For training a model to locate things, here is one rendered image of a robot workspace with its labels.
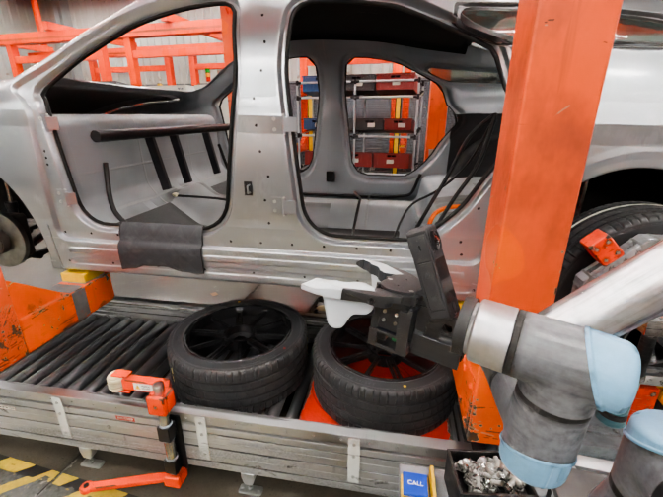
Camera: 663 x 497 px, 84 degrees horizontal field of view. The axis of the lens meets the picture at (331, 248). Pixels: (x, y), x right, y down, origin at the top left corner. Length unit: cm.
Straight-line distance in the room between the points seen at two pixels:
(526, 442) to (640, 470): 31
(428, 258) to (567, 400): 19
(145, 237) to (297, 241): 74
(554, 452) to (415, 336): 18
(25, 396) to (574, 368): 202
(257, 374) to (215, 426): 25
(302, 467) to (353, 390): 36
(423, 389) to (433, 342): 108
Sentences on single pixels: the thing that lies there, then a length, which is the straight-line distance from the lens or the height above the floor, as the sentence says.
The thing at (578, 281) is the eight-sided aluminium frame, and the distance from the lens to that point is 152.
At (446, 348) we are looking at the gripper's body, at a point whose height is 122.
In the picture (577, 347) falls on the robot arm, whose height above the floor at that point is 127.
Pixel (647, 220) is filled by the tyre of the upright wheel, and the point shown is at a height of 116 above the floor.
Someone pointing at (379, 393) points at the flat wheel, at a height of 50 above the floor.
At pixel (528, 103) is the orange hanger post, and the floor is 151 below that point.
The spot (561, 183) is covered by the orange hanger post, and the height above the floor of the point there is 133.
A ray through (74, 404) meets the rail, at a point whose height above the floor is 35.
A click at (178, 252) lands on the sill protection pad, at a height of 88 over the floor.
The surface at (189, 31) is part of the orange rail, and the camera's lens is 889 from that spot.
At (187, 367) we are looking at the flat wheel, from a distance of 172.
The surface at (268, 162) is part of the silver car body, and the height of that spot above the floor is 130.
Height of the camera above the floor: 148
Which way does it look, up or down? 20 degrees down
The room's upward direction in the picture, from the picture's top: straight up
